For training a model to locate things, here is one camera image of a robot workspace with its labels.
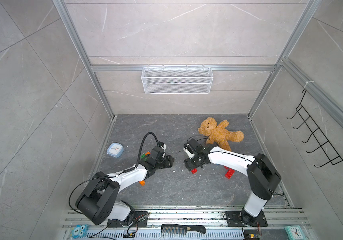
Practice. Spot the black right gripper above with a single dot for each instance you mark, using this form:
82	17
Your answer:
189	164

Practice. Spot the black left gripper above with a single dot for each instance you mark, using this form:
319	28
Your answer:
169	161

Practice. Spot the red small lego brick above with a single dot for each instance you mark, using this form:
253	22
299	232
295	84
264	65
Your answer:
194	171

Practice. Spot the red long lego brick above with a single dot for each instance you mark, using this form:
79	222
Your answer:
229	173

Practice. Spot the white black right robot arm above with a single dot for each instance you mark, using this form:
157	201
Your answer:
262	175

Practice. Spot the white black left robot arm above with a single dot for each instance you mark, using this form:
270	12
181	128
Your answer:
98	199

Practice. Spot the brown teddy bear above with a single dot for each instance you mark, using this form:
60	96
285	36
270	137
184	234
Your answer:
217	133

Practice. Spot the light blue alarm clock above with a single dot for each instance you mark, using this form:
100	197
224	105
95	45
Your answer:
115	150

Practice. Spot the black comb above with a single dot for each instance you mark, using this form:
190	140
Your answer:
182	229

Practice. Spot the teal square clock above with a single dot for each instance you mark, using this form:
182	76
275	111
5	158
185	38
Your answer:
295	233

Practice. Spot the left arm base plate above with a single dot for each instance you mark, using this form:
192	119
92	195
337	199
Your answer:
137	219

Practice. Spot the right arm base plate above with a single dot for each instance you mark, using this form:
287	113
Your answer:
242	218

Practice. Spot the white wire mesh basket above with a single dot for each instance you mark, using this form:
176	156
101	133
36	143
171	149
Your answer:
177	80

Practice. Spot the black wall hook rack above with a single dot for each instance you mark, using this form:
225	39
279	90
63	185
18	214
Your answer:
315	133

